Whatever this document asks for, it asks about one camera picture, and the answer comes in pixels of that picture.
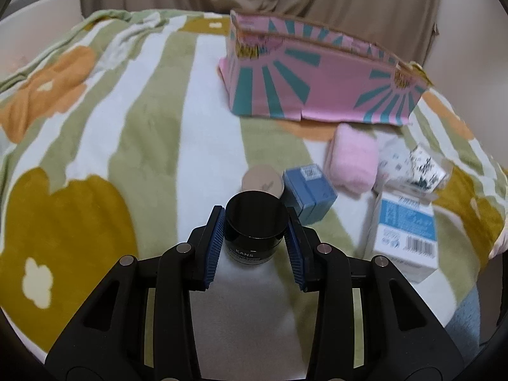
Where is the white blue barcode box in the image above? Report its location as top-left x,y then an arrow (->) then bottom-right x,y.
363,189 -> 438,283

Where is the small blue box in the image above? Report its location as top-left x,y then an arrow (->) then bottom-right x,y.
282,164 -> 337,225

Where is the black cosmetic jar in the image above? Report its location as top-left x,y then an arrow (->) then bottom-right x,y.
224,190 -> 288,265

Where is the white patterned sock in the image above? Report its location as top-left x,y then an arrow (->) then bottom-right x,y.
375,138 -> 414,188

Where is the black white printed box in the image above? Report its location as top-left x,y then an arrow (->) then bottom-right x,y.
405,144 -> 452,194

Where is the round beige jar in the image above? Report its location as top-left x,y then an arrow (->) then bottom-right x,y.
240,164 -> 284,198

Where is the pink rolled sock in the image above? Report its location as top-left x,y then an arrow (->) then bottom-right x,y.
324,123 -> 379,194

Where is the striped floral blanket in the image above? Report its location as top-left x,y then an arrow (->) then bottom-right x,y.
1,10 -> 507,362

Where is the pink teal cardboard box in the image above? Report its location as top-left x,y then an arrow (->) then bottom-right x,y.
219,10 -> 431,126

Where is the white padded headboard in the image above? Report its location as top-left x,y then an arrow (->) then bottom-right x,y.
1,0 -> 83,78

